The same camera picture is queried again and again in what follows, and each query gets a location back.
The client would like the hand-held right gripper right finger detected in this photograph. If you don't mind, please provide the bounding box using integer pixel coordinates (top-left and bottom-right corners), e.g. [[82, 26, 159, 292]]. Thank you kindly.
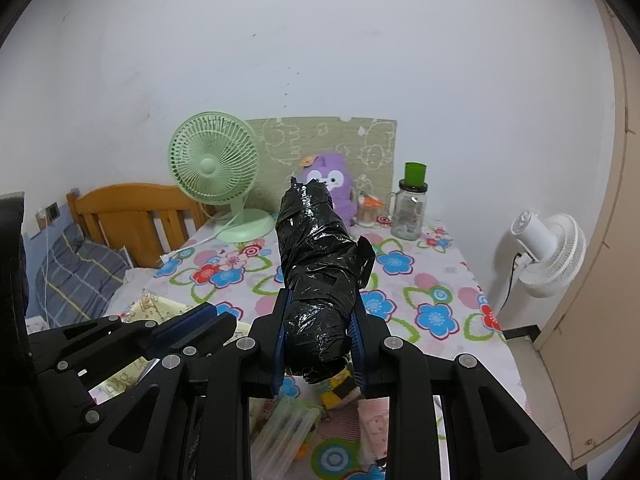
[[350, 305, 576, 480]]

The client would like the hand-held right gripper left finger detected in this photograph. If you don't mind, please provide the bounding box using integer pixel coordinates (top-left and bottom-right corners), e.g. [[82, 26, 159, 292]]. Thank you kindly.
[[60, 289, 292, 480]]

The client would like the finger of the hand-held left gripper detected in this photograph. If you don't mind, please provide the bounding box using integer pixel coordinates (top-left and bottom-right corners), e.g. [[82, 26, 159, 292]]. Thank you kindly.
[[35, 312, 239, 428], [27, 302, 218, 376]]

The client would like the yellow cartoon printed storage box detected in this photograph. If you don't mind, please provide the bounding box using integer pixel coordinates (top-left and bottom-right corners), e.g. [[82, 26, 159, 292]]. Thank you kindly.
[[95, 294, 251, 403]]

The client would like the yellow cartoon plush packet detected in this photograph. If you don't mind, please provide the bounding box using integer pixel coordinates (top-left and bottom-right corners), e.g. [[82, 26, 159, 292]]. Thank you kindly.
[[320, 366, 362, 411]]

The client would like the black plastic bundle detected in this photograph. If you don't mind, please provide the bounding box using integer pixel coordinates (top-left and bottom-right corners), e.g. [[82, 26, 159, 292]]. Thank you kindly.
[[276, 178, 376, 386]]

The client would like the pink printed cloth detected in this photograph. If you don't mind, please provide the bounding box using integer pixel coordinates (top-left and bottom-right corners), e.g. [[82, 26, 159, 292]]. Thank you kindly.
[[357, 396, 392, 465]]

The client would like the clear plastic packet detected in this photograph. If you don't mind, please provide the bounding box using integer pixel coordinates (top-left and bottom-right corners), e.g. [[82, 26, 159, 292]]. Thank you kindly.
[[251, 399, 322, 480]]

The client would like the grey plaid pillow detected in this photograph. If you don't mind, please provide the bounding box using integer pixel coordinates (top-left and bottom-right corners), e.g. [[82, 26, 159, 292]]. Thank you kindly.
[[35, 223, 133, 328]]

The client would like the wooden bed headboard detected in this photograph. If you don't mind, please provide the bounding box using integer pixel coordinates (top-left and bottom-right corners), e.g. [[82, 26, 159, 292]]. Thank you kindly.
[[66, 183, 221, 268]]

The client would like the small jar with orange lid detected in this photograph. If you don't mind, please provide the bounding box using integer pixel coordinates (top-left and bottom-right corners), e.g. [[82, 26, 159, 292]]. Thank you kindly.
[[356, 187, 387, 229]]

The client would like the glass mug bottle green cap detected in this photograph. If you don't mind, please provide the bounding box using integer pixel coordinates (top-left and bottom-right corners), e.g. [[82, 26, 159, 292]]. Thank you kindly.
[[385, 162, 430, 241]]

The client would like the green desk fan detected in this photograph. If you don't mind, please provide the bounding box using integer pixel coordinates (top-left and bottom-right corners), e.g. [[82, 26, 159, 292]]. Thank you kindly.
[[167, 111, 276, 245]]

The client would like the purple plush toy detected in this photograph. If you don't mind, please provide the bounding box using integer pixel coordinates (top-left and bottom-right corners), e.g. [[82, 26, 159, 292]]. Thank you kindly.
[[290, 154, 359, 228]]

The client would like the beige cartoon printed board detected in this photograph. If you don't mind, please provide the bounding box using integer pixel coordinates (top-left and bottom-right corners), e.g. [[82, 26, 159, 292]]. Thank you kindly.
[[245, 116, 398, 211]]

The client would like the white standing fan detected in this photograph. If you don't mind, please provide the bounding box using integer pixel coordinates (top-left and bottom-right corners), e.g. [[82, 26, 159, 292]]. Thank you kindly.
[[510, 212, 587, 300]]

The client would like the beige door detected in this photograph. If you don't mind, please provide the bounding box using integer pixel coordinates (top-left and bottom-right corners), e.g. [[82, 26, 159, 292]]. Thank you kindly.
[[532, 0, 640, 471]]

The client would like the white fan power cable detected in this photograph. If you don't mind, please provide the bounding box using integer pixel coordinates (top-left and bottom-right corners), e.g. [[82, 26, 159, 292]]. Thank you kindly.
[[159, 210, 241, 267]]

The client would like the white charging cable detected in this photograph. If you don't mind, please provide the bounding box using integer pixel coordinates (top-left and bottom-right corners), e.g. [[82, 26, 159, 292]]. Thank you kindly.
[[41, 214, 55, 322]]

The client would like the black fan cable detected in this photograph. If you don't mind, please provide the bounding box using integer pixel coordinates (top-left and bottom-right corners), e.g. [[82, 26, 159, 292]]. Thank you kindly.
[[499, 252, 523, 313]]

